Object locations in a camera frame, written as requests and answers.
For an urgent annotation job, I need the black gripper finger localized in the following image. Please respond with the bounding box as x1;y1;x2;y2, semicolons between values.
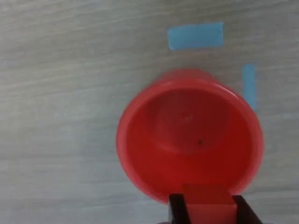
168;193;191;224
232;195;264;224

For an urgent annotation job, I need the red cube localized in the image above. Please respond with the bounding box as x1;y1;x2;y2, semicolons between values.
181;183;235;224

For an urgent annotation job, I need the red plastic bin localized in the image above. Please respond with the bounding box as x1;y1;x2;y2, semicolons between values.
116;69;264;206

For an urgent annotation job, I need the blue tape mark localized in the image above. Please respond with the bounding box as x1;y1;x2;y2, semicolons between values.
167;21;224;51

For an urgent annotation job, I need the narrow blue tape strip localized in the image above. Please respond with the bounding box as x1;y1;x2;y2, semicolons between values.
242;63;257;112

